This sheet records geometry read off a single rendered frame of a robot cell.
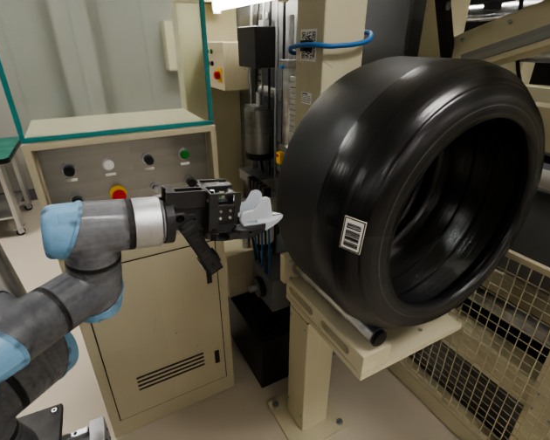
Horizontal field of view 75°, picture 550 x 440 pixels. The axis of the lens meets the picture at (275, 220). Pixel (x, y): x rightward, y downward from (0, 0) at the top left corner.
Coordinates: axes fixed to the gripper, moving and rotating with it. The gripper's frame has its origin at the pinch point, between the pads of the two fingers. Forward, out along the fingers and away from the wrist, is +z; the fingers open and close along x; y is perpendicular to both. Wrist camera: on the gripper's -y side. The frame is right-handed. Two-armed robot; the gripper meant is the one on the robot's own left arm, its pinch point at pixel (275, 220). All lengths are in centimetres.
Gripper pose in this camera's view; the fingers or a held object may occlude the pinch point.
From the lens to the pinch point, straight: 64.7
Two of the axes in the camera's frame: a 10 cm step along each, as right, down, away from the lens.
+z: 8.7, -1.0, 4.8
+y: 1.1, -9.1, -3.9
